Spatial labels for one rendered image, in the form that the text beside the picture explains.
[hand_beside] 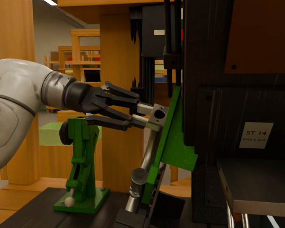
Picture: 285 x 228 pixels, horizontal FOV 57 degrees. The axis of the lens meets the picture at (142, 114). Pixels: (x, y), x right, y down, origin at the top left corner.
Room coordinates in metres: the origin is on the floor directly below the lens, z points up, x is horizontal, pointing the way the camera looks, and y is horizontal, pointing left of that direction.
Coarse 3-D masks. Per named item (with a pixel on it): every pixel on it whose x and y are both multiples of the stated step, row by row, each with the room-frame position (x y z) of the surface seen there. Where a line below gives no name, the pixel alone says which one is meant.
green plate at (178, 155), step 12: (180, 96) 0.54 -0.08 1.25; (180, 108) 0.52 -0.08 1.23; (168, 120) 0.51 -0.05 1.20; (180, 120) 0.52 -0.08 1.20; (168, 132) 0.52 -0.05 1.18; (180, 132) 0.52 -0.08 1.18; (168, 144) 0.52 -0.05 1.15; (180, 144) 0.52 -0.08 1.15; (156, 156) 0.52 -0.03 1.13; (168, 156) 0.52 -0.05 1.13; (180, 156) 0.52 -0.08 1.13; (192, 156) 0.52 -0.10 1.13; (192, 168) 0.52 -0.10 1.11
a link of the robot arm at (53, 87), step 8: (56, 72) 0.66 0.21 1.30; (48, 80) 0.63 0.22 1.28; (56, 80) 0.63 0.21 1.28; (64, 80) 0.64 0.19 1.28; (72, 80) 0.66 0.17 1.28; (48, 88) 0.63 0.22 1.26; (56, 88) 0.62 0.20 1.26; (64, 88) 0.62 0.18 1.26; (48, 96) 0.63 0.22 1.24; (56, 96) 0.62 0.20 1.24; (64, 96) 0.63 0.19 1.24; (48, 104) 0.65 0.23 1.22; (56, 104) 0.63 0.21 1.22; (64, 104) 0.64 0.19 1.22
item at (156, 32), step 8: (144, 8) 0.79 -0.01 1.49; (152, 8) 0.79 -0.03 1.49; (160, 8) 0.79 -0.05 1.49; (144, 16) 0.79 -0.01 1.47; (152, 16) 0.79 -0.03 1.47; (160, 16) 0.79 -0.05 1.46; (144, 24) 0.79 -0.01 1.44; (152, 24) 0.79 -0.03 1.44; (160, 24) 0.79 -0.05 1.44; (144, 32) 0.79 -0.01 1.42; (152, 32) 0.79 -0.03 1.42; (160, 32) 0.79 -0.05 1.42; (144, 40) 0.79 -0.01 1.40; (152, 40) 0.79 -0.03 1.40; (160, 40) 0.79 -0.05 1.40; (144, 48) 0.79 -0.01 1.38; (152, 48) 0.79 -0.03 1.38; (160, 48) 0.79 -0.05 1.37; (144, 56) 0.79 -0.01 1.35; (152, 56) 0.79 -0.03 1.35; (160, 56) 0.79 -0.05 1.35
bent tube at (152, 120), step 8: (152, 112) 0.61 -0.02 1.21; (160, 112) 0.62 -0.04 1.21; (152, 120) 0.59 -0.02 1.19; (160, 120) 0.60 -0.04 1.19; (152, 136) 0.66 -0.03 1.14; (160, 136) 0.66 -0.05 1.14; (152, 144) 0.67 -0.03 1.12; (152, 152) 0.67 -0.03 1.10; (144, 160) 0.66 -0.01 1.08; (152, 160) 0.67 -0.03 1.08; (144, 168) 0.65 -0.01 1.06; (128, 200) 0.59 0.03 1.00; (136, 200) 0.58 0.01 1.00; (128, 208) 0.57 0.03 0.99; (136, 208) 0.57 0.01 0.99
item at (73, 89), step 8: (72, 88) 0.63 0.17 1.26; (80, 88) 0.63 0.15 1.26; (88, 88) 0.65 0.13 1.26; (96, 88) 0.67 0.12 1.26; (72, 96) 0.62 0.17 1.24; (80, 96) 0.62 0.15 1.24; (88, 96) 0.65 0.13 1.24; (96, 96) 0.65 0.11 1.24; (72, 104) 0.63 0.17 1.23; (80, 104) 0.63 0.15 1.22; (88, 104) 0.63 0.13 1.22; (80, 112) 0.65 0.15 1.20; (88, 112) 0.62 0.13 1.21; (96, 112) 0.63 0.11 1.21
